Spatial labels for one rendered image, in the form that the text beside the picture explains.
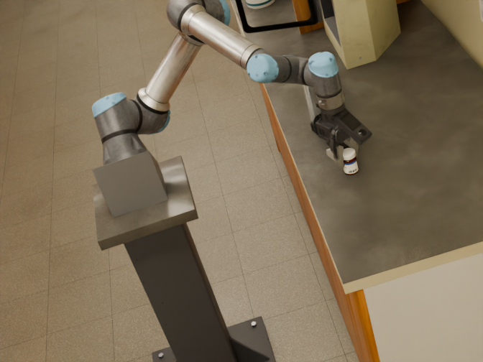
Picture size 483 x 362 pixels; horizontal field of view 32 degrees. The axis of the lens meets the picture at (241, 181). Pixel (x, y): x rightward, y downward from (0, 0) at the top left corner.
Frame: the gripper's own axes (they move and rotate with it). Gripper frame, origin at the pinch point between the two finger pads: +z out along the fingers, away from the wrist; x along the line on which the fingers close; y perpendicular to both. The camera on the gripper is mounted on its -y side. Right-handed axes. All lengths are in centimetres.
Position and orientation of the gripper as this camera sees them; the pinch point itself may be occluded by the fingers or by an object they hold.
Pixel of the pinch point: (349, 161)
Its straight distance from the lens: 249.3
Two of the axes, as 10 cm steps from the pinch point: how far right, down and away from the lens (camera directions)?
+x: -7.4, 5.4, -4.0
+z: 2.5, 7.7, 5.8
